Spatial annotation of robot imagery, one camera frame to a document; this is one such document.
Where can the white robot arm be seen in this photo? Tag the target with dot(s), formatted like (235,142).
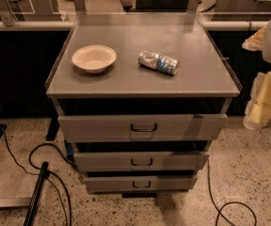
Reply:
(266,51)

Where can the grey top drawer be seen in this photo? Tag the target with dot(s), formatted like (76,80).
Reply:
(127,128)

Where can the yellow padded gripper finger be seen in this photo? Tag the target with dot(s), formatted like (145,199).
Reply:
(258,110)
(254,42)

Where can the crushed silver blue can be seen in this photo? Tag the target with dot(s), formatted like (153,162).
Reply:
(158,62)

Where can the grey drawer cabinet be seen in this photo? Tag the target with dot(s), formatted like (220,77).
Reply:
(203,84)

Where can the black bar on floor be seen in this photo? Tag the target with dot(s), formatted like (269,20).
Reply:
(32,208)

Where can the grey bottom drawer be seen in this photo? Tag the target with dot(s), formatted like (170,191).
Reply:
(139,183)

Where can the white paper bowl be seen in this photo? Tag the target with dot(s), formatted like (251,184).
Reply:
(94,58)

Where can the grey drawer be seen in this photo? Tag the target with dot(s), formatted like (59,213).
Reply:
(146,161)
(139,183)
(127,128)

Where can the grey middle drawer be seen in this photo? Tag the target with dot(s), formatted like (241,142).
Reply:
(146,161)

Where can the white horizontal rail pipe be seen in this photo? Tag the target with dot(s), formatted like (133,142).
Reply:
(63,26)

